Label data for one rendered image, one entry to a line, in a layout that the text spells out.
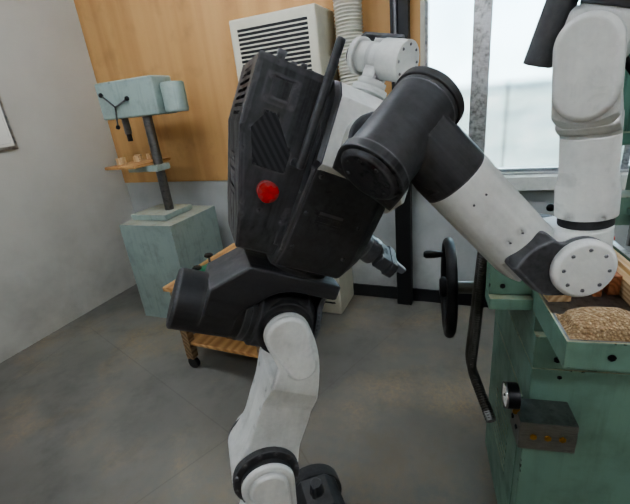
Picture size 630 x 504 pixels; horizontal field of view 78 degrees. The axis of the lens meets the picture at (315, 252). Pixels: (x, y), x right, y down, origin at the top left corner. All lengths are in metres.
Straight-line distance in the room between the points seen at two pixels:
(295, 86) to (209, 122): 2.41
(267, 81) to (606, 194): 0.46
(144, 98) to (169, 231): 0.81
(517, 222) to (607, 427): 0.79
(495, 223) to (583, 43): 0.21
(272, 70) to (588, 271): 0.49
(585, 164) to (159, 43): 2.91
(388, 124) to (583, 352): 0.59
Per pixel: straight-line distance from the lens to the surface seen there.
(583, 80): 0.55
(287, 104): 0.60
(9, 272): 3.18
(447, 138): 0.50
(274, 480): 0.92
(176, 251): 2.67
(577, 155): 0.58
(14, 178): 3.19
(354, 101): 0.60
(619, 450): 1.30
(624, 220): 1.19
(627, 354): 0.91
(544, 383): 1.13
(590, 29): 0.55
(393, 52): 0.71
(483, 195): 0.52
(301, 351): 0.74
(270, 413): 0.86
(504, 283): 1.04
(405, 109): 0.49
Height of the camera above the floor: 1.36
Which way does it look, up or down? 21 degrees down
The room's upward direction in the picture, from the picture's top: 6 degrees counter-clockwise
